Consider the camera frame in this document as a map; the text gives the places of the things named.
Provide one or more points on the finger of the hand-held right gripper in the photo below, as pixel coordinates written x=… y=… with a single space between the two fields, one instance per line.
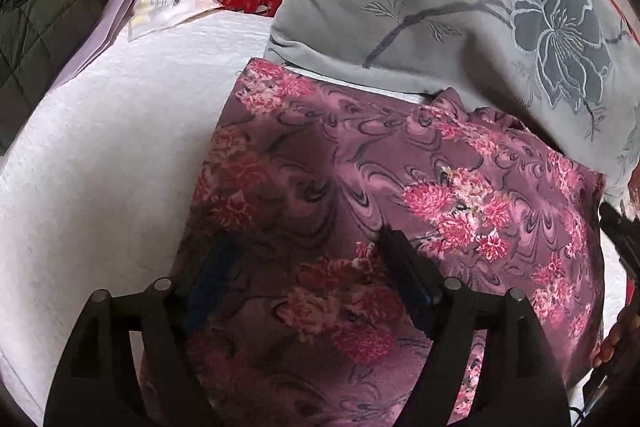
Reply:
x=625 y=242

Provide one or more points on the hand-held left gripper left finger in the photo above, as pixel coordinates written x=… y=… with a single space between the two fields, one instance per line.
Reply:
x=215 y=267

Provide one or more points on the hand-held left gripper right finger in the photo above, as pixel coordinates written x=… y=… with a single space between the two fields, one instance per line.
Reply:
x=410 y=277

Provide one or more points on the pink floral garment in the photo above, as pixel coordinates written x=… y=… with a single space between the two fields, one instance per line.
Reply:
x=350 y=167

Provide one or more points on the person's right hand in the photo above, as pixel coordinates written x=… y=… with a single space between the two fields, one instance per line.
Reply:
x=620 y=337

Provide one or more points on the white quilted bed cover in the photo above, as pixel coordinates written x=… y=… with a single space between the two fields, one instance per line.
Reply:
x=100 y=157

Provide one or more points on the pale folded paper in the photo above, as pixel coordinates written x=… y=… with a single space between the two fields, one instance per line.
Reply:
x=100 y=32

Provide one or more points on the dark quilted jacket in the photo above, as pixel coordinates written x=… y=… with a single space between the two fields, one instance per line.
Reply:
x=35 y=32

